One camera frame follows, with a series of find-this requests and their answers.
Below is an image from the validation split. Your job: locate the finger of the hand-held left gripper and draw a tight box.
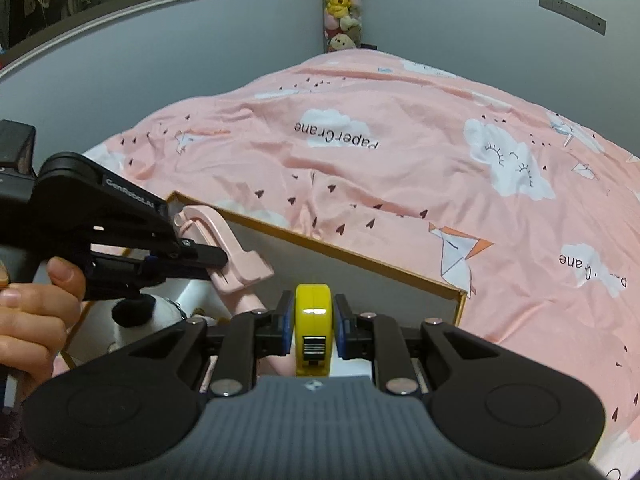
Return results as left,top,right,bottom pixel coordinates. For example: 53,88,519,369
84,254,212,303
125,238,230,270

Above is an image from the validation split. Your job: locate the grey wall plate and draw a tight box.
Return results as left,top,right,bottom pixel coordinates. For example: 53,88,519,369
538,0,607,37

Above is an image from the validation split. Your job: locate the pink printed bedsheet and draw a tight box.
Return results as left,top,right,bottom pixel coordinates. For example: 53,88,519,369
82,49,640,480

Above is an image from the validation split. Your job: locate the pink phone holder clamp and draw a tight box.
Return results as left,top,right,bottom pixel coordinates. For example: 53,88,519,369
172,204,296,376

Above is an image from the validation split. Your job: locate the person's left hand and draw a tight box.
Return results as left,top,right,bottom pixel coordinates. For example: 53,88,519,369
0,256,88,387

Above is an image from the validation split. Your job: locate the hanging column of plush toys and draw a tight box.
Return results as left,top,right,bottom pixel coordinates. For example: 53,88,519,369
322,0,363,53

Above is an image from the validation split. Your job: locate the orange cardboard box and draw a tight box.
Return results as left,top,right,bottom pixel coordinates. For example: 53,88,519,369
60,190,468,378

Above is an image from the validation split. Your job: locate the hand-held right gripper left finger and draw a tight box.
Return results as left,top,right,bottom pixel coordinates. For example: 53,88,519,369
127,289,296,397

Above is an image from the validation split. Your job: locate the yellow tape measure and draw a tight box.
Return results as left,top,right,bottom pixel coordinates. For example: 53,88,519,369
294,283,332,378

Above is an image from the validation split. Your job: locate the striped panda plush toy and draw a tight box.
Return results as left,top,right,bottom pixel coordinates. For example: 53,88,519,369
100,280,193,356

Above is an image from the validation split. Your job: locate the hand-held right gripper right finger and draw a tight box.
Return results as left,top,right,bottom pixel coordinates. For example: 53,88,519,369
334,292,496,396

